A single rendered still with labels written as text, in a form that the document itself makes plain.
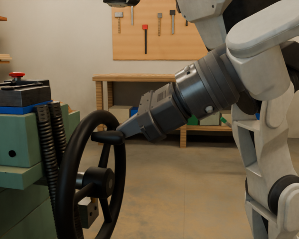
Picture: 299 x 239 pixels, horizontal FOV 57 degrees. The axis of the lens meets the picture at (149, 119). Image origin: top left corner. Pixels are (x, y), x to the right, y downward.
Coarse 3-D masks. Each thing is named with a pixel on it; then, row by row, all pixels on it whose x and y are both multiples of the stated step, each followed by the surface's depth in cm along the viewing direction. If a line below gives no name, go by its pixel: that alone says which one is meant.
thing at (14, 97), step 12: (24, 84) 55; (48, 84) 57; (0, 96) 46; (12, 96) 46; (24, 96) 46; (36, 96) 49; (48, 96) 53; (0, 108) 46; (12, 108) 46; (24, 108) 46
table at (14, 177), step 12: (72, 120) 79; (72, 132) 79; (0, 168) 46; (12, 168) 46; (24, 168) 46; (36, 168) 48; (0, 180) 46; (12, 180) 45; (24, 180) 45; (36, 180) 48
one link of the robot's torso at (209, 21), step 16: (192, 0) 73; (208, 0) 67; (224, 0) 63; (240, 0) 64; (256, 0) 65; (272, 0) 67; (192, 16) 77; (208, 16) 70; (224, 16) 67; (240, 16) 66; (208, 32) 76; (224, 32) 70; (208, 48) 80
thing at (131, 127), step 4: (128, 120) 48; (132, 120) 47; (136, 120) 47; (124, 124) 48; (128, 124) 48; (132, 124) 48; (136, 124) 47; (120, 128) 48; (124, 128) 48; (128, 128) 48; (132, 128) 48; (136, 128) 48; (124, 132) 48; (128, 132) 48; (132, 132) 48; (136, 132) 48; (128, 136) 49
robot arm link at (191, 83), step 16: (192, 64) 43; (176, 80) 42; (192, 80) 41; (144, 96) 49; (160, 96) 45; (176, 96) 43; (192, 96) 41; (208, 96) 40; (144, 112) 42; (160, 112) 42; (176, 112) 42; (192, 112) 42; (208, 112) 42; (144, 128) 42; (160, 128) 43; (176, 128) 44
